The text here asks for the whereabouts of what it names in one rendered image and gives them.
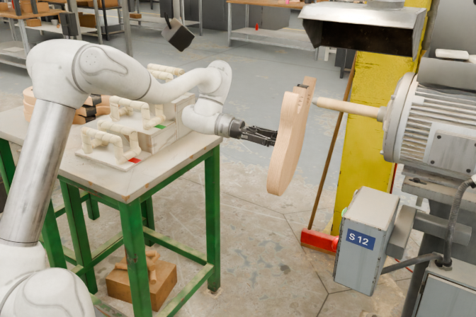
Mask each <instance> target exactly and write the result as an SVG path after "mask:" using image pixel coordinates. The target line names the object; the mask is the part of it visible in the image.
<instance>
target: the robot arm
mask: <svg viewBox="0 0 476 317"><path fill-rule="evenodd" d="M26 67H27V70H28V73H29V75H30V77H31V79H32V83H33V95H34V97H35V98H37V100H36V102H35V107H34V109H33V114H32V116H31V119H30V123H29V126H28V130H27V133H26V136H25V140H24V143H23V147H22V149H21V154H20V157H19V160H18V164H17V166H16V171H15V173H14V177H13V180H12V184H11V187H10V190H9V193H8V197H7V200H6V204H5V207H4V211H3V214H2V217H1V221H0V317H96V316H95V312H94V306H93V303H92V300H91V296H90V294H89V291H88V289H87V287H86V285H85V284H84V283H83V281H82V280H81V279H80V278H79V277H78V276H77V275H76V274H74V273H73V272H71V271H69V270H67V269H64V268H60V267H51V268H47V269H45V250H44V248H43V246H42V244H41V243H40V242H39V238H40V234H41V231H42V228H43V224H44V221H45V217H46V214H47V209H48V207H49V203H50V199H51V197H52V192H53V189H54V186H55V182H56V179H57V174H58V172H59V169H60V164H61V162H62V157H63V154H64V150H65V147H66V144H67V140H68V137H69V133H70V129H71V127H72V123H73V119H74V115H75V112H76V109H77V110H78V109H79V108H80V107H81V106H82V105H83V104H84V102H85V101H86V99H87V98H88V97H89V96H90V95H91V94H99V95H106V96H117V97H120V98H126V99H128V100H133V101H139V102H144V103H151V104H155V105H162V104H166V103H170V102H171V101H173V100H176V99H177V98H179V97H180V96H182V95H183V94H184V93H186V92H187V91H189V90H191V89H192V88H193V87H195V86H198V90H199V92H200V95H199V98H198V101H197V102H196V104H195V105H188V106H186V107H185V108H184V109H183V112H182V116H181V119H182V123H183V124H184V125H185V126H187V127H188V128H190V129H192V130H194V131H196V132H199V133H202V134H208V135H217V136H220V137H224V138H228V139H229V138H230V137H231V138H234V139H243V140H247V141H250V142H254V143H257V144H260V145H263V146H266V145H267V147H269V145H270V146H275V143H276V138H277V135H278V130H272V129H266V128H263V127H258V126H256V125H253V126H246V125H245V121H243V120H238V119H236V118H235V117H234V116H231V115H226V114H224V113H222V107H223V105H224V102H225V100H226V98H227V94H228V92H229V89H230V84H231V81H232V70H231V67H230V66H229V64H228V63H226V62H224V61H222V60H216V61H213V62H212V63H210V64H209V66H208V68H205V69H204V68H197V69H193V70H191V71H189V72H187V73H185V74H183V75H181V76H179V77H177V78H175V79H173V80H171V81H169V82H167V83H164V84H160V83H159V82H158V81H157V80H156V79H155V78H154V77H153V76H152V75H151V74H150V72H149V71H148V70H147V69H145V68H144V67H143V66H142V65H141V64H140V63H139V62H138V61H136V60H135V59H133V58H132V57H130V56H128V55H127V54H125V53H124V52H121V51H120V50H117V49H116V48H113V47H110V46H106V45H97V44H92V43H89V42H85V41H81V40H67V39H56V40H48V41H45V42H42V43H40V44H38V45H36V46H34V48H32V49H31V51H30V52H29V53H28V56H27V59H26Z"/></svg>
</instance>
